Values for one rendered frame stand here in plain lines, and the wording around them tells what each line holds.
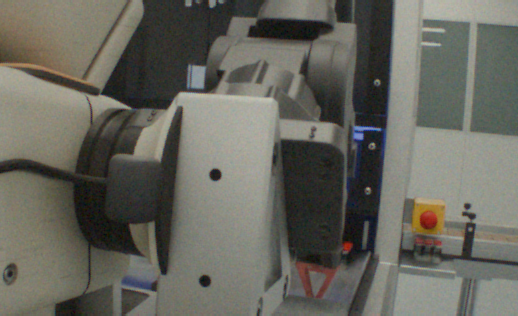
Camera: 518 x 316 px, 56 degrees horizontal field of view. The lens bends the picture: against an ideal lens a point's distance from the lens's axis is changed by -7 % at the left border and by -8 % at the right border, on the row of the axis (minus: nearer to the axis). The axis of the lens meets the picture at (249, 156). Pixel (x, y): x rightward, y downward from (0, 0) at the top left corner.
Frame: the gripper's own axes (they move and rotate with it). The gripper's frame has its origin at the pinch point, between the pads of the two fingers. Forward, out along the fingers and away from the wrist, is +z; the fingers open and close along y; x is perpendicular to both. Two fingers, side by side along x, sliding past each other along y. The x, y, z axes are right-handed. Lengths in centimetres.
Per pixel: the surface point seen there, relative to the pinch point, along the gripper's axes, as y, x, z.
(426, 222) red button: 31.2, -17.5, -12.9
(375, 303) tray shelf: 10.4, -9.7, 1.3
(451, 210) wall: 501, -61, 4
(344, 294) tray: 12.1, -3.7, 0.9
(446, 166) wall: 495, -50, -42
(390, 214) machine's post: 34.8, -9.4, -13.5
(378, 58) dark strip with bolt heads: 31, -4, -47
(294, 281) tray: 15.1, 6.6, 0.5
